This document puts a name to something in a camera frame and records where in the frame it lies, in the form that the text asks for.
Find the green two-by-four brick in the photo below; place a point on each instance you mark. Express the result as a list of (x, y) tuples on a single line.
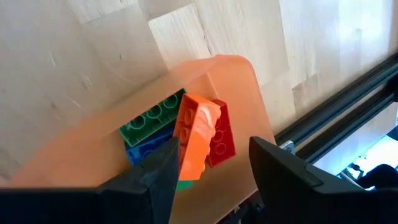
[(149, 119)]

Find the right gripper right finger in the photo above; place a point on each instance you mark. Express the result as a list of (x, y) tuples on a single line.
[(286, 186)]

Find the red two-by-four brick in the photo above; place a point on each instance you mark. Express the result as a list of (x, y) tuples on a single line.
[(222, 137)]

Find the orange translucent bin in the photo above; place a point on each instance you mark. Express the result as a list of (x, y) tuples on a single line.
[(93, 149)]

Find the black aluminium table frame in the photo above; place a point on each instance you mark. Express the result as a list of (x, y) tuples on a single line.
[(342, 96)]

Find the orange two-by-four brick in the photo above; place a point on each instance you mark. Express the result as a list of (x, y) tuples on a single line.
[(194, 140)]

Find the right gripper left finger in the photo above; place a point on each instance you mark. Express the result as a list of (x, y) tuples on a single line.
[(155, 193)]

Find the blue two-by-four brick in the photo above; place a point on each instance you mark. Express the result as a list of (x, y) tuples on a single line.
[(146, 149)]

